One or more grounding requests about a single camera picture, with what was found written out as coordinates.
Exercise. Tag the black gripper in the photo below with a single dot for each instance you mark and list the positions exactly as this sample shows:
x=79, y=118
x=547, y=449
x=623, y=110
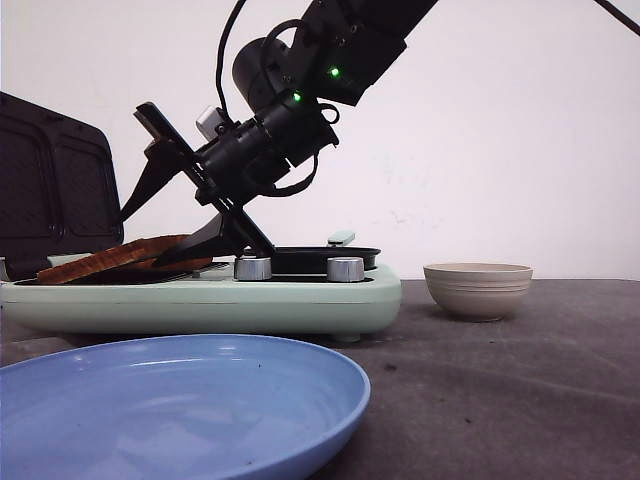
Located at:
x=244, y=162

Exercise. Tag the bread slice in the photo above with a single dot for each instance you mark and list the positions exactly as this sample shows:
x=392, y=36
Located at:
x=183, y=265
x=139, y=250

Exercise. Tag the breakfast maker hinged lid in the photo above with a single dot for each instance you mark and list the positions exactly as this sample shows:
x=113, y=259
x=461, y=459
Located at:
x=58, y=189

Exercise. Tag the beige ceramic bowl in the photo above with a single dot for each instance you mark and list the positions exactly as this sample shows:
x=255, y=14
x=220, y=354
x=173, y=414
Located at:
x=481, y=291

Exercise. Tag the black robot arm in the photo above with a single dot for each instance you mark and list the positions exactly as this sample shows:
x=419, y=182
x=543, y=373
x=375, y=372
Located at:
x=289, y=77

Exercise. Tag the mint green breakfast maker base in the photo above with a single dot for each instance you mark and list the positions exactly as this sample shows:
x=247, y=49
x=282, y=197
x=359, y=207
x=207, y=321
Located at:
x=211, y=302

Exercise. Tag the left silver control knob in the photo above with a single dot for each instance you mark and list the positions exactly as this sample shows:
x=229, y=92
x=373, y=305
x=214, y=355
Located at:
x=251, y=268

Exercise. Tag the silver control knob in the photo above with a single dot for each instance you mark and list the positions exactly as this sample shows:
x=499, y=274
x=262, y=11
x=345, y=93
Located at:
x=345, y=269
x=251, y=268

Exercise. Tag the black frying pan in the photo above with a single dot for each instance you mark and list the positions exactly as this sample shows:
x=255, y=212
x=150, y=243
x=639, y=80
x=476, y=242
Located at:
x=313, y=260

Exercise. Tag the right silver control knob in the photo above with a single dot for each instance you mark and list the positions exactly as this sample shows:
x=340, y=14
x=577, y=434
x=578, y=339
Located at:
x=345, y=269

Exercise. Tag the blue plate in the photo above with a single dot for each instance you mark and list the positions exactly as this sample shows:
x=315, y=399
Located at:
x=180, y=407

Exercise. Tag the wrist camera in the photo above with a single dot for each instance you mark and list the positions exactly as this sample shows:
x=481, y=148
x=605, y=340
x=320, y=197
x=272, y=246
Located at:
x=211, y=122

